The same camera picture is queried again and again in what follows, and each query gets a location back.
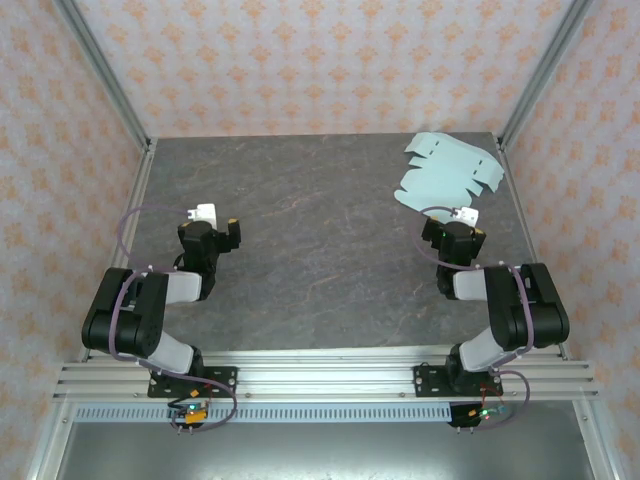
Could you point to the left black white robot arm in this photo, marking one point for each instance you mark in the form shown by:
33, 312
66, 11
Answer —
145, 310

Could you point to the aluminium frame post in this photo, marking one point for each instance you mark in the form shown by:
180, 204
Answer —
109, 80
545, 72

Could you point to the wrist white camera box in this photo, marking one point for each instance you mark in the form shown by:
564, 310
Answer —
467, 215
205, 212

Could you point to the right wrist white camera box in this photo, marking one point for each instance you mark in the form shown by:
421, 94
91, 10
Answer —
467, 215

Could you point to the grey metal sheet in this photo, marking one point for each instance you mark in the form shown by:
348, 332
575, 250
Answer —
325, 452

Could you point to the aluminium table side rail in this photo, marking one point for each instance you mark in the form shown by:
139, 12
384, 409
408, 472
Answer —
523, 205
134, 190

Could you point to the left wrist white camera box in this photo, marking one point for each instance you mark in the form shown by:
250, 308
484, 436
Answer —
205, 212

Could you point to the pale green paper box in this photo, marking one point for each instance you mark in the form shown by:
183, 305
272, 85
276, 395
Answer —
440, 170

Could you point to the aluminium lower frame rail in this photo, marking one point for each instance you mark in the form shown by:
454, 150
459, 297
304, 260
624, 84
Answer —
47, 445
595, 445

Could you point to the wide aluminium mounting rail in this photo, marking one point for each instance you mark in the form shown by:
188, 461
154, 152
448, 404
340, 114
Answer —
325, 372

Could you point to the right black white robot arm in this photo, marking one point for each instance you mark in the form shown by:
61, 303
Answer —
510, 310

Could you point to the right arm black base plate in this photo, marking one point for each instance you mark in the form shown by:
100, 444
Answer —
430, 380

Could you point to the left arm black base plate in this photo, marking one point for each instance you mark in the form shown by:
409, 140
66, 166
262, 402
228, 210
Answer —
222, 380

